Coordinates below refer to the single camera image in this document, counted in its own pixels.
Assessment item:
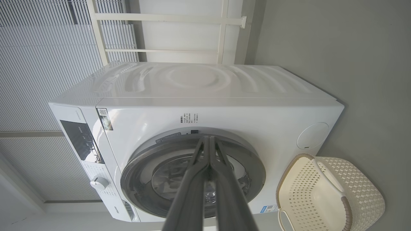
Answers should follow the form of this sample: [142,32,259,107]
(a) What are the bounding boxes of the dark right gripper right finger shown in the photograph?
[210,136,259,231]

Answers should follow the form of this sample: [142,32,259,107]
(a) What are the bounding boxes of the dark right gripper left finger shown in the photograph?
[162,136,211,231]

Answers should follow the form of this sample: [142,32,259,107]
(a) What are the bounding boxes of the round black glass washer door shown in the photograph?
[120,132,267,219]

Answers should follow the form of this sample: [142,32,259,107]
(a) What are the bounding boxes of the white plastic control knob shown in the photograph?
[90,176,110,191]

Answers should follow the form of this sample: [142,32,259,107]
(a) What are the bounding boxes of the white front-load washing machine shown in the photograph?
[48,61,346,224]

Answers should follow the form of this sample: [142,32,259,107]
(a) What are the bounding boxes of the black glossy display panel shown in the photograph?
[60,120,104,164]

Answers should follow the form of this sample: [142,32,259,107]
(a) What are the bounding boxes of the grey warning sticker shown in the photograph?
[155,132,182,143]

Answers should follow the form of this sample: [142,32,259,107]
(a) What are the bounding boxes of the small printed text label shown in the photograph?
[179,113,199,124]

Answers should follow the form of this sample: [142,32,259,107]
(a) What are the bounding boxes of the cream perforated laundry basket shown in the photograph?
[275,153,386,231]

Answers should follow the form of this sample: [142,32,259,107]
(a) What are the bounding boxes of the round white filter cover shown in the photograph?
[297,122,330,150]

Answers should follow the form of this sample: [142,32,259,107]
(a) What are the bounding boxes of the QR code sticker strip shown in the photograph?
[97,108,114,131]

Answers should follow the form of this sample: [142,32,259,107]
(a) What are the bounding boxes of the white window blinds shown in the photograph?
[0,0,139,202]

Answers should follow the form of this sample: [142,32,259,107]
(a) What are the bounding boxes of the white metal rack frame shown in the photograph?
[86,0,248,65]

